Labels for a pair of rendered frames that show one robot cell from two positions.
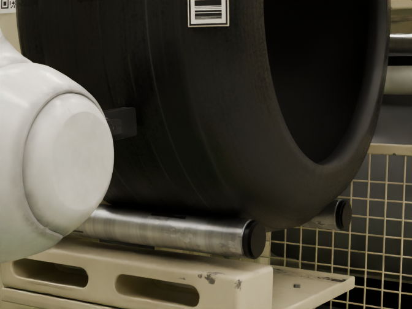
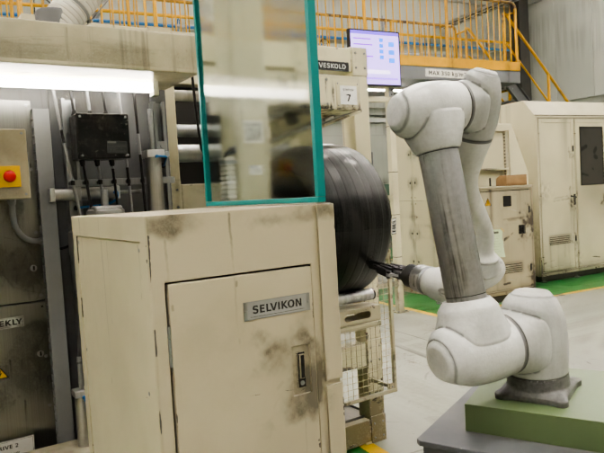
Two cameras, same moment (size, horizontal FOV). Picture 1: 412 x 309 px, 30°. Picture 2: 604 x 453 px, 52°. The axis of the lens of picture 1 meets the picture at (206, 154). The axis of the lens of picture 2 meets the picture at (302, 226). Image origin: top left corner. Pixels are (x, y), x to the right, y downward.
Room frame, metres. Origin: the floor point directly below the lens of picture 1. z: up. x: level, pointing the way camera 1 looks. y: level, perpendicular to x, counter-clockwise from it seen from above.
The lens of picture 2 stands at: (0.07, 2.13, 1.29)
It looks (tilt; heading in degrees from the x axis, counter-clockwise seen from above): 3 degrees down; 296
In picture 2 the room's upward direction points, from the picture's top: 3 degrees counter-clockwise
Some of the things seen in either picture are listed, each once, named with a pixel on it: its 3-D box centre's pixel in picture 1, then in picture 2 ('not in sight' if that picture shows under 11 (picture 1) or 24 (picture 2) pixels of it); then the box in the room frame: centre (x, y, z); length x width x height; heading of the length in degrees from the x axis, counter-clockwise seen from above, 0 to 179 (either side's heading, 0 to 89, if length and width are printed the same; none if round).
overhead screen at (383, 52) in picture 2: not in sight; (374, 58); (2.09, -3.86, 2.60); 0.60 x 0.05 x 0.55; 53
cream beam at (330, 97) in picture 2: not in sight; (287, 95); (1.26, -0.24, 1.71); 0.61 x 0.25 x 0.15; 59
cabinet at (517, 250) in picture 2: not in sight; (486, 243); (1.25, -4.91, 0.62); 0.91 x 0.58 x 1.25; 53
